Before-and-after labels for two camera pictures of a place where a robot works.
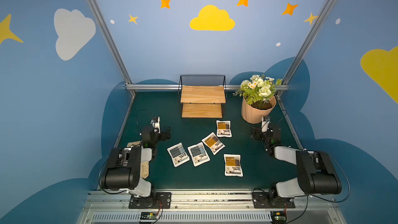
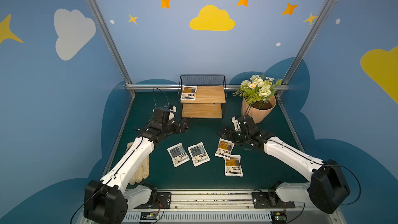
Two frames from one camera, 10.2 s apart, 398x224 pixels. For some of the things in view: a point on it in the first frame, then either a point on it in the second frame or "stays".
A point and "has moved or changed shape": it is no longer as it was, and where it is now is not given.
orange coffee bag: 232,165 stays
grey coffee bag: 178,154 stays
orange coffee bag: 213,143 to 225,148
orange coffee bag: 224,129 has moved or changed shape
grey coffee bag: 198,154 stays
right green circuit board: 278,217 stays
